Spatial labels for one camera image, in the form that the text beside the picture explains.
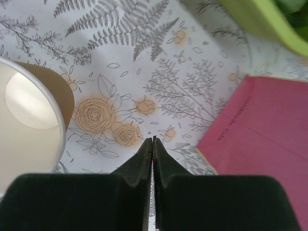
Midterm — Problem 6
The green plastic vegetable tray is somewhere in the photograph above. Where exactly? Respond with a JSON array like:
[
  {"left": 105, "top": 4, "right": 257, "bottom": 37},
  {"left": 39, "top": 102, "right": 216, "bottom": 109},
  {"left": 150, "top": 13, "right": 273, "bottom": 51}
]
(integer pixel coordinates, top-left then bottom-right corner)
[{"left": 220, "top": 0, "right": 308, "bottom": 56}]

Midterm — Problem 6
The pink paper cake bag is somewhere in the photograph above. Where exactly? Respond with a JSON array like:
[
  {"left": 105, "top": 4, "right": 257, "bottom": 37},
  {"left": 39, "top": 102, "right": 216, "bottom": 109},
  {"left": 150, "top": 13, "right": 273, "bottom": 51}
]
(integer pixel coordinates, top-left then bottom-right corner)
[{"left": 197, "top": 76, "right": 308, "bottom": 230}]

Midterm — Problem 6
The floral table mat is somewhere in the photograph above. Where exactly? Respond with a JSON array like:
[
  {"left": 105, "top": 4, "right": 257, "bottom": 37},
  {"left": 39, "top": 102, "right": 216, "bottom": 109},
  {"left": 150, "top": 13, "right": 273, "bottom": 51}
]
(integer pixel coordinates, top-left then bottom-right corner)
[{"left": 0, "top": 0, "right": 308, "bottom": 174}]

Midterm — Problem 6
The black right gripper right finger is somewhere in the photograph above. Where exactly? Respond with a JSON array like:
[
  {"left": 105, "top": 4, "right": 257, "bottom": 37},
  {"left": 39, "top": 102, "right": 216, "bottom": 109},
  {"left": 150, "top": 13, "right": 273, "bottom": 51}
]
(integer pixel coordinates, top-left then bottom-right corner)
[{"left": 152, "top": 138, "right": 301, "bottom": 231}]

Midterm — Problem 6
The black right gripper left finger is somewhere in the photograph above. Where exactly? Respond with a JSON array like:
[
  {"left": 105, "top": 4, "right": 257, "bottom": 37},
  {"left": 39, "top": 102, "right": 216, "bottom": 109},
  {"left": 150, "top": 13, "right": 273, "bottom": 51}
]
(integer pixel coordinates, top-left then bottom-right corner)
[{"left": 0, "top": 138, "right": 152, "bottom": 231}]

